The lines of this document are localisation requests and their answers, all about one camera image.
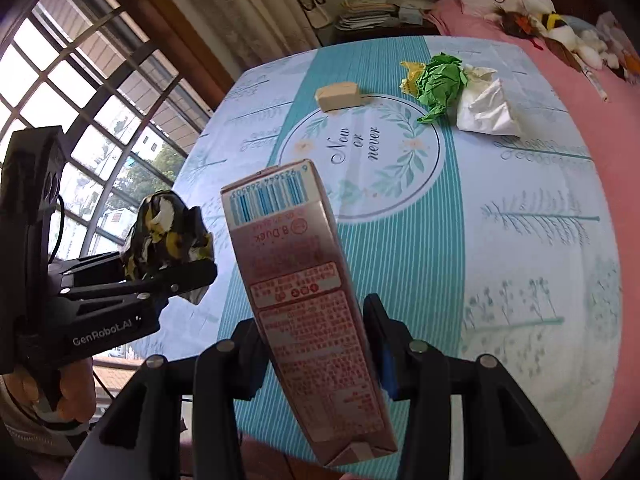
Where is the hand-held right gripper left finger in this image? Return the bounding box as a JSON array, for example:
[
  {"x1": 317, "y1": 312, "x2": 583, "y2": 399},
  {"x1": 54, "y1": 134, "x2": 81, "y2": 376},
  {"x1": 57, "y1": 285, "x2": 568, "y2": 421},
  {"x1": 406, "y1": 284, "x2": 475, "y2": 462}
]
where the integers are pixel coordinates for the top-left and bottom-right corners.
[{"x1": 60, "y1": 317, "x2": 273, "y2": 480}]

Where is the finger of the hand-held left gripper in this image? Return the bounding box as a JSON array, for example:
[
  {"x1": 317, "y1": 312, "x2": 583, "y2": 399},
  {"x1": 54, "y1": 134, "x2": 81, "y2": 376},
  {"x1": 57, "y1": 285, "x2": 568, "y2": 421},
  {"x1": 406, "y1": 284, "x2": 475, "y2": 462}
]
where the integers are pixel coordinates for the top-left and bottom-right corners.
[
  {"x1": 49, "y1": 254, "x2": 128, "y2": 283},
  {"x1": 59, "y1": 259, "x2": 219, "y2": 307}
]

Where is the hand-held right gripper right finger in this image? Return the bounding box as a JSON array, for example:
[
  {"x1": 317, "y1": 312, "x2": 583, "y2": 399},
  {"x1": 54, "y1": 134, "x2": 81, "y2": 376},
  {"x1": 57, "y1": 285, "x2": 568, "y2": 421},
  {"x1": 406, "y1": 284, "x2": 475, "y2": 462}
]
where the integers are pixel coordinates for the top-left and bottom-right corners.
[{"x1": 362, "y1": 292, "x2": 581, "y2": 480}]

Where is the black yellow snack wrapper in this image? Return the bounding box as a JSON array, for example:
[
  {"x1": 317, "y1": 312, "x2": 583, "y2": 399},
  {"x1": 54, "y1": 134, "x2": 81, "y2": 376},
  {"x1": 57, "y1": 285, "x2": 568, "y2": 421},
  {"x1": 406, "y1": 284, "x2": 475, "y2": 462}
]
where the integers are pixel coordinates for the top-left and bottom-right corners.
[{"x1": 120, "y1": 190, "x2": 216, "y2": 306}]

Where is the pink white carton box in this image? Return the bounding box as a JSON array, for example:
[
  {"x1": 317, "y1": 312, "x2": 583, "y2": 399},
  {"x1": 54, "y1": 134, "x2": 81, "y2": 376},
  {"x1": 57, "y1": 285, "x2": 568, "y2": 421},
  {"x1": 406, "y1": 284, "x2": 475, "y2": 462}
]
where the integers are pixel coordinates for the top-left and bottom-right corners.
[{"x1": 220, "y1": 159, "x2": 398, "y2": 468}]

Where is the person's left hand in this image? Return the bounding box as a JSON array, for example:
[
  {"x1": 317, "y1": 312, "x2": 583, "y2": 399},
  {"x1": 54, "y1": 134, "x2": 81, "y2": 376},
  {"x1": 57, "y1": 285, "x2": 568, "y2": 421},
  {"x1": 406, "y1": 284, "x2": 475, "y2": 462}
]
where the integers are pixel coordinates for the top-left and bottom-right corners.
[{"x1": 10, "y1": 357, "x2": 98, "y2": 423}]

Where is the window with metal grille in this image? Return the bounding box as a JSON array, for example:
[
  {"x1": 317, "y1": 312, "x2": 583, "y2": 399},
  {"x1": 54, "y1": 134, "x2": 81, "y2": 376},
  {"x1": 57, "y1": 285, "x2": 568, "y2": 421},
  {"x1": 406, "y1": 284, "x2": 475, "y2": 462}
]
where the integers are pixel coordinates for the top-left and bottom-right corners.
[{"x1": 0, "y1": 0, "x2": 216, "y2": 361}]

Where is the beige small block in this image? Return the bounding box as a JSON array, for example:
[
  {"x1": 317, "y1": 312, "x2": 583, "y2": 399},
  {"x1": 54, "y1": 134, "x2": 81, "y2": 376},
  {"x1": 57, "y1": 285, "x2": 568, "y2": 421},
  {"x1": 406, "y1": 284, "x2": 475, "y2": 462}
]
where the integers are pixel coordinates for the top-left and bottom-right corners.
[{"x1": 315, "y1": 81, "x2": 363, "y2": 112}]

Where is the beige curtain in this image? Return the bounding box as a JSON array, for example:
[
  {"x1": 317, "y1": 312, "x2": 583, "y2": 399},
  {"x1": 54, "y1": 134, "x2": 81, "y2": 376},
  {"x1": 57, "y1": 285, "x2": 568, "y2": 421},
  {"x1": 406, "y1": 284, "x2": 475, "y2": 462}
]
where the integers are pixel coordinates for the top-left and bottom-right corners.
[{"x1": 145, "y1": 0, "x2": 326, "y2": 81}]

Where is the white crumpled paper bag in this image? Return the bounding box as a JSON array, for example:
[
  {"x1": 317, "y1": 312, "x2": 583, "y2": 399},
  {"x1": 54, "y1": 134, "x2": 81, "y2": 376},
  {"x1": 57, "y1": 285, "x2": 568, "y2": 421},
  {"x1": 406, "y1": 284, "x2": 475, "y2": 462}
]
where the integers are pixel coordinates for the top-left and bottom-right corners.
[{"x1": 456, "y1": 66, "x2": 521, "y2": 137}]

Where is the green crumpled paper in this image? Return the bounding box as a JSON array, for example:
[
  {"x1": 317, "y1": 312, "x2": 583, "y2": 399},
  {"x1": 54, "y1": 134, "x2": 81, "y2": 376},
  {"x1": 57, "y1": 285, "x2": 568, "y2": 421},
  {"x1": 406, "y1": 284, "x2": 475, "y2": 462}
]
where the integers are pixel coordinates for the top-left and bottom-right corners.
[{"x1": 415, "y1": 54, "x2": 468, "y2": 125}]

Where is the yellow crumpled wrapper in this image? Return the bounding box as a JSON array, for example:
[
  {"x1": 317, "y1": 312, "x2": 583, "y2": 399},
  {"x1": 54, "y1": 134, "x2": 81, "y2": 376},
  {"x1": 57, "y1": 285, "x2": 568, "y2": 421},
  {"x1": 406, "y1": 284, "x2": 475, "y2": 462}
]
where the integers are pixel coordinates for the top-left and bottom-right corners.
[{"x1": 399, "y1": 60, "x2": 426, "y2": 95}]

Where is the pink bed sheet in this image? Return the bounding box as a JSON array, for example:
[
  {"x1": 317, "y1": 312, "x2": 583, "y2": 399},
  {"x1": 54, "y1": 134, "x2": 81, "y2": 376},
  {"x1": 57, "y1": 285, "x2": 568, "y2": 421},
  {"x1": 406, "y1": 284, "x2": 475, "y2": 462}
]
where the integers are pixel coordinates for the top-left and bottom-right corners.
[{"x1": 430, "y1": 0, "x2": 640, "y2": 471}]

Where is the dark wooden nightstand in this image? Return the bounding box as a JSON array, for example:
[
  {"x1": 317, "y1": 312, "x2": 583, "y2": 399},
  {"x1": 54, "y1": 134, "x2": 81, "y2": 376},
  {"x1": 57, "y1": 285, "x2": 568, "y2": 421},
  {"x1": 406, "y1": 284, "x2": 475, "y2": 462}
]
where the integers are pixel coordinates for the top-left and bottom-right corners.
[{"x1": 330, "y1": 20, "x2": 441, "y2": 46}]

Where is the stack of papers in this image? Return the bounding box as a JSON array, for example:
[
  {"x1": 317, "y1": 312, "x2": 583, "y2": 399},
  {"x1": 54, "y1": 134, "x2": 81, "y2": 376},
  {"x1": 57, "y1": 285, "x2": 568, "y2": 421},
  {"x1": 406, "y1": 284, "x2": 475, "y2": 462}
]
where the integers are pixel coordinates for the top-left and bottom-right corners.
[{"x1": 335, "y1": 0, "x2": 401, "y2": 31}]

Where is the white small box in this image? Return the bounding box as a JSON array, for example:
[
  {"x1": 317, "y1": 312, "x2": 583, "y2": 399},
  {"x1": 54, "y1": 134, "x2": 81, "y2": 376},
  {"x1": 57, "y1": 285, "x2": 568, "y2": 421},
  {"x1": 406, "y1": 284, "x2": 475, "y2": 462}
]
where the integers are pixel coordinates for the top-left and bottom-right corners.
[{"x1": 397, "y1": 2, "x2": 433, "y2": 25}]

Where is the white pen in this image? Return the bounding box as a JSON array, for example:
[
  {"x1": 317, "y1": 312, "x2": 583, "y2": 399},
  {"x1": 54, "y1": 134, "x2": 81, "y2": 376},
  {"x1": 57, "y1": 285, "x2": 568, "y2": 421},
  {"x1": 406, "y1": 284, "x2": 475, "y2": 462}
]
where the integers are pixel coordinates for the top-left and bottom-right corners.
[{"x1": 582, "y1": 67, "x2": 608, "y2": 103}]

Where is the brown plush toy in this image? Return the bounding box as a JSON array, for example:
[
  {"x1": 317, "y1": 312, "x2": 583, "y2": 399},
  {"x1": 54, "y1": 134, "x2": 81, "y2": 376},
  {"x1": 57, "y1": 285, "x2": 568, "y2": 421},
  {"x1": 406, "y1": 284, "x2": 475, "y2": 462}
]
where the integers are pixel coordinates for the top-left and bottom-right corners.
[{"x1": 500, "y1": 10, "x2": 543, "y2": 38}]

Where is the bee plush toy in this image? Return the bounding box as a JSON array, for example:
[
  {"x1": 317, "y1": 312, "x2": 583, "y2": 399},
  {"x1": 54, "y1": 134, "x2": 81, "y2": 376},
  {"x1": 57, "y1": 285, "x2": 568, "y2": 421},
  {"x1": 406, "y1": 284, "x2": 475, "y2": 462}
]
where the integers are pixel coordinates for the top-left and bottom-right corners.
[{"x1": 537, "y1": 10, "x2": 576, "y2": 43}]

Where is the white plush toy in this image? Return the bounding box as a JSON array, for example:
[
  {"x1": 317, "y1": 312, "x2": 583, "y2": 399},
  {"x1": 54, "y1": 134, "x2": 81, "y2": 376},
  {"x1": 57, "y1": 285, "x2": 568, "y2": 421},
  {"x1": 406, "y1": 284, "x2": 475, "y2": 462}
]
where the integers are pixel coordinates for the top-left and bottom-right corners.
[{"x1": 575, "y1": 30, "x2": 621, "y2": 68}]

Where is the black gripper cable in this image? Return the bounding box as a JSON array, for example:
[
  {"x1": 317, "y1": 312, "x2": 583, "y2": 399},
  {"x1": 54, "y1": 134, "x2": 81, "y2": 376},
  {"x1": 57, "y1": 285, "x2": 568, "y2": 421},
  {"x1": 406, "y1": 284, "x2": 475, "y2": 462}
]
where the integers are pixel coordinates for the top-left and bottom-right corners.
[{"x1": 47, "y1": 192, "x2": 66, "y2": 261}]

